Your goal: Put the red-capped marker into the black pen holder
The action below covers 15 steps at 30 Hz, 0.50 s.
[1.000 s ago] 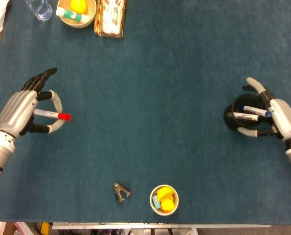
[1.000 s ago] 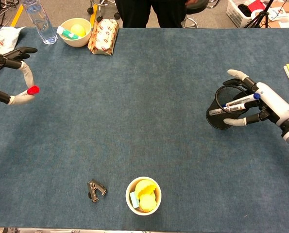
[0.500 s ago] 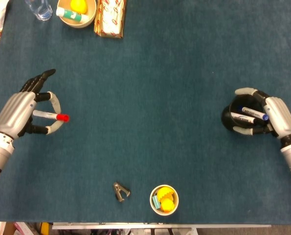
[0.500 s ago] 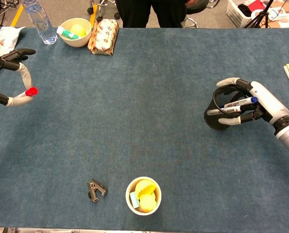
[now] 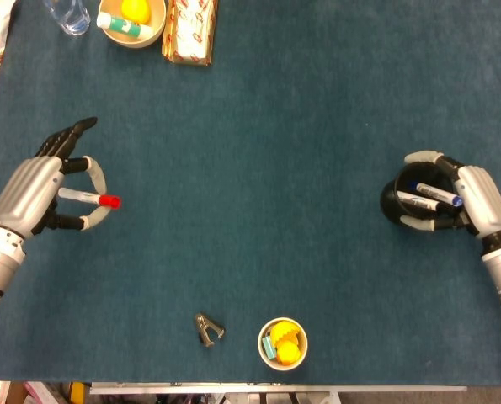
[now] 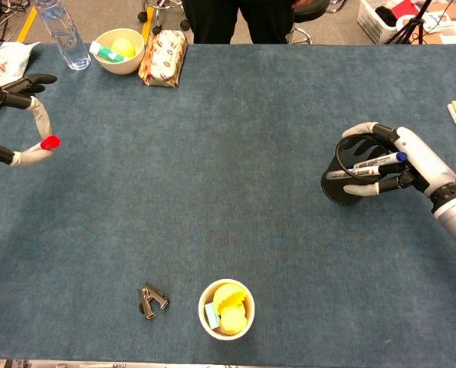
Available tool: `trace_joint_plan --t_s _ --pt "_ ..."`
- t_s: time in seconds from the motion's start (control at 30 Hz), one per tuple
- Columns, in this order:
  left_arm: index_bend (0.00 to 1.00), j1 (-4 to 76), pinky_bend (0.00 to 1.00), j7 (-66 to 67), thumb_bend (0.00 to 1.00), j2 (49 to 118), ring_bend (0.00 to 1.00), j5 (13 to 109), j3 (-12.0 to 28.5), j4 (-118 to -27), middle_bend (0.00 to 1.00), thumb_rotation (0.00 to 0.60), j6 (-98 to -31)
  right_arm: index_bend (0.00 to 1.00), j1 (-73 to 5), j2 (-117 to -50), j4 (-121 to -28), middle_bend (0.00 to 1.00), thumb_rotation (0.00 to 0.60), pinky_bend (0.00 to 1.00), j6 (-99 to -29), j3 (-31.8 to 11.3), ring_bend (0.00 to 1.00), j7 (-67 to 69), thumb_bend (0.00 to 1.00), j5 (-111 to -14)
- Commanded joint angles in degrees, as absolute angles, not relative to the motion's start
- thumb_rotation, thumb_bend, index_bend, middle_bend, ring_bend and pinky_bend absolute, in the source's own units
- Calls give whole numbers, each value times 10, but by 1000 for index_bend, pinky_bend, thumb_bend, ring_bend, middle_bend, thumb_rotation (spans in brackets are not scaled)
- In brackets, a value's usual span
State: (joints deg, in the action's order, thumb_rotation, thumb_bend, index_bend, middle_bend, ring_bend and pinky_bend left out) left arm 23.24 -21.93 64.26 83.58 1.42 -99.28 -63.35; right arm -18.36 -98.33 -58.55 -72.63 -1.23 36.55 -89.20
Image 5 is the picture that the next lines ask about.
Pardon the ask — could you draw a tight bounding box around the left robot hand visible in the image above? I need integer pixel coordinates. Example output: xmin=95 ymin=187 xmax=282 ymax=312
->
xmin=0 ymin=116 xmax=113 ymax=240

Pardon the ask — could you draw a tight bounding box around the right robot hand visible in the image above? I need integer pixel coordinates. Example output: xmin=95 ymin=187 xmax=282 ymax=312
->
xmin=399 ymin=150 xmax=501 ymax=240

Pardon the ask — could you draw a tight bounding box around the red capped whiteboard marker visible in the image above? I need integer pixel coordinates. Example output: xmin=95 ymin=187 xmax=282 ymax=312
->
xmin=58 ymin=188 xmax=123 ymax=210

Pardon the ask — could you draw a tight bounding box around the black mesh pen holder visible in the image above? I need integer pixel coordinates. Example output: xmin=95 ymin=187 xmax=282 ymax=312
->
xmin=379 ymin=162 xmax=461 ymax=227

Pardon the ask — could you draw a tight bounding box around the blue capped whiteboard marker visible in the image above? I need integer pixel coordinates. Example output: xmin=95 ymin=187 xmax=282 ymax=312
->
xmin=409 ymin=180 xmax=464 ymax=207

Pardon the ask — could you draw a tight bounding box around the black capped whiteboard marker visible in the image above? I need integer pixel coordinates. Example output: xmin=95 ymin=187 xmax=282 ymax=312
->
xmin=396 ymin=191 xmax=453 ymax=218

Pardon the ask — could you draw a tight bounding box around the clear plastic bottle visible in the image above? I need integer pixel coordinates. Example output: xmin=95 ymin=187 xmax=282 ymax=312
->
xmin=43 ymin=0 xmax=92 ymax=37

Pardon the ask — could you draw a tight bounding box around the white green glue stick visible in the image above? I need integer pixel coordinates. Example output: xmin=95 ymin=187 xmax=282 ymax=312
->
xmin=96 ymin=11 xmax=154 ymax=41

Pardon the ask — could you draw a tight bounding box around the pink package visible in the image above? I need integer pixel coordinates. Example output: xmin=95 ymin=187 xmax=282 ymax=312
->
xmin=22 ymin=381 xmax=65 ymax=404

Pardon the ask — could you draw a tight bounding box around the yellow object under table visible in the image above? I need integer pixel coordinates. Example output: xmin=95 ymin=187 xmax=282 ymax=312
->
xmin=68 ymin=381 xmax=86 ymax=404

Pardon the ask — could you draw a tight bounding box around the blue felt table mat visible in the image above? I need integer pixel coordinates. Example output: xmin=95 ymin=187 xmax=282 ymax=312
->
xmin=0 ymin=0 xmax=501 ymax=386

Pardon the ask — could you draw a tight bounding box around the yellow lemon toy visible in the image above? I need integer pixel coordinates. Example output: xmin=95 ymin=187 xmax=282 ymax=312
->
xmin=120 ymin=0 xmax=152 ymax=24

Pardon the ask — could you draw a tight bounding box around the wide beige bowl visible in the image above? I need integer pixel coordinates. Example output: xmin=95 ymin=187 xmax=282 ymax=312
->
xmin=97 ymin=0 xmax=167 ymax=49

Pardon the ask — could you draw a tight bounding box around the metal staple remover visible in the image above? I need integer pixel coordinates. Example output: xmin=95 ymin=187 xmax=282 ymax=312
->
xmin=194 ymin=311 xmax=226 ymax=348

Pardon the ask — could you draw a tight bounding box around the red white snack package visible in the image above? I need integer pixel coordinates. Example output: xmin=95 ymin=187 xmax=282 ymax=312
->
xmin=161 ymin=0 xmax=218 ymax=66

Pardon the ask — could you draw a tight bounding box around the yellow toy half jagged edge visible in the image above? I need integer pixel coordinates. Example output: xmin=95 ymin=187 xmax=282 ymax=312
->
xmin=269 ymin=321 xmax=301 ymax=344

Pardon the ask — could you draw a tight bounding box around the yellow toy half rounded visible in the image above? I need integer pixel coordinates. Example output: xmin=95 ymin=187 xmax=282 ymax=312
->
xmin=275 ymin=339 xmax=301 ymax=365

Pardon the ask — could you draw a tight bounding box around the small beige paper cup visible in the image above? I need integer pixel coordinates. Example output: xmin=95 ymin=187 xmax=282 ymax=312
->
xmin=257 ymin=316 xmax=309 ymax=372

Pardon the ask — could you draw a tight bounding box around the aluminium table frame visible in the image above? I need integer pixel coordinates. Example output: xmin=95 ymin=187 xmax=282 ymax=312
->
xmin=89 ymin=381 xmax=468 ymax=404

